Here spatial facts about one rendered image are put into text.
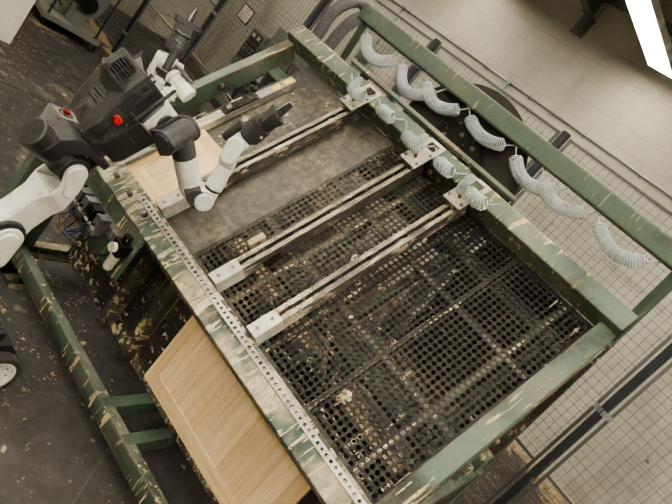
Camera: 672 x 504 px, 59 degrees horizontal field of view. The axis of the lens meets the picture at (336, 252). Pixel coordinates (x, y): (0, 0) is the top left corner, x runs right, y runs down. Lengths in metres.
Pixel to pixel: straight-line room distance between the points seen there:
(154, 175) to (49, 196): 0.59
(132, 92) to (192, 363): 1.16
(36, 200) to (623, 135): 5.99
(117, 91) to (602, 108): 5.90
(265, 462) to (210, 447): 0.28
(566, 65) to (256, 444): 6.18
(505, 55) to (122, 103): 6.34
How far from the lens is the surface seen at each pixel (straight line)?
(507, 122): 3.08
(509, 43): 8.15
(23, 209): 2.48
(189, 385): 2.72
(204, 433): 2.68
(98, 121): 2.28
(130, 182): 2.82
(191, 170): 2.31
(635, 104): 7.30
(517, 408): 2.24
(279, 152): 2.80
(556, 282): 2.53
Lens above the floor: 1.91
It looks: 15 degrees down
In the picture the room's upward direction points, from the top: 41 degrees clockwise
